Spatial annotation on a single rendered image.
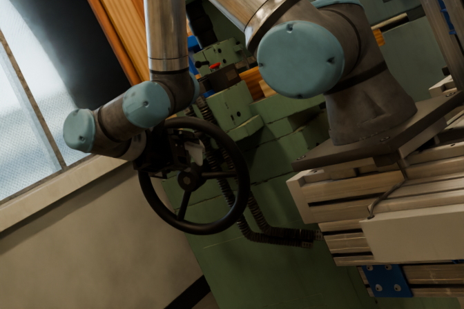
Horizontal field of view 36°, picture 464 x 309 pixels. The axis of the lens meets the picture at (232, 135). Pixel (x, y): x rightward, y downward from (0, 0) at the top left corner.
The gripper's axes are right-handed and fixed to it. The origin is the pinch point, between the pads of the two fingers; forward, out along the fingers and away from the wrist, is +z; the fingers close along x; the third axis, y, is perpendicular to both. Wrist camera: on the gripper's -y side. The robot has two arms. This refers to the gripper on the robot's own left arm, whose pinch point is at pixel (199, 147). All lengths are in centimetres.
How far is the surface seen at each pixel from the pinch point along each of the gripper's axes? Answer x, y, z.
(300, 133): 11.1, -3.4, 25.4
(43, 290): -142, -8, 70
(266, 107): 6.5, -11.3, 21.0
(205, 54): -7.6, -33.4, 21.6
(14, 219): -134, -34, 53
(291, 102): 12.9, -10.0, 21.8
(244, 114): 2.5, -10.6, 17.0
